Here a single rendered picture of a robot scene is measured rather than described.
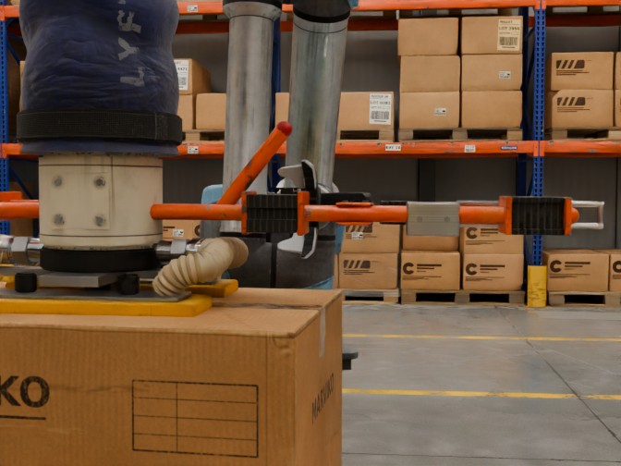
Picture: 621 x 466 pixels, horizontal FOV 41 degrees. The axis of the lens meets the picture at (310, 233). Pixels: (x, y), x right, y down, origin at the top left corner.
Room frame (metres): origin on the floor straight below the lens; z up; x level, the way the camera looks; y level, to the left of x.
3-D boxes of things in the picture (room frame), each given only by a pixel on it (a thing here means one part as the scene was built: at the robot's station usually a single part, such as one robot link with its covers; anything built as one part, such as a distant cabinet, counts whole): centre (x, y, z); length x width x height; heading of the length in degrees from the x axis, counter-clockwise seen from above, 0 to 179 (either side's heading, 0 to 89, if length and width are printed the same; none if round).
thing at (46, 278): (1.17, 0.30, 1.01); 0.34 x 0.25 x 0.06; 84
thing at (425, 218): (1.13, -0.17, 1.06); 0.07 x 0.07 x 0.04; 84
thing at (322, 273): (1.60, 0.01, 0.96); 0.12 x 0.09 x 0.12; 93
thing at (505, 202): (1.11, -0.30, 1.07); 0.08 x 0.07 x 0.05; 84
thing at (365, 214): (1.27, 0.09, 1.07); 0.93 x 0.30 x 0.04; 84
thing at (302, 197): (1.15, 0.05, 1.07); 0.10 x 0.08 x 0.06; 174
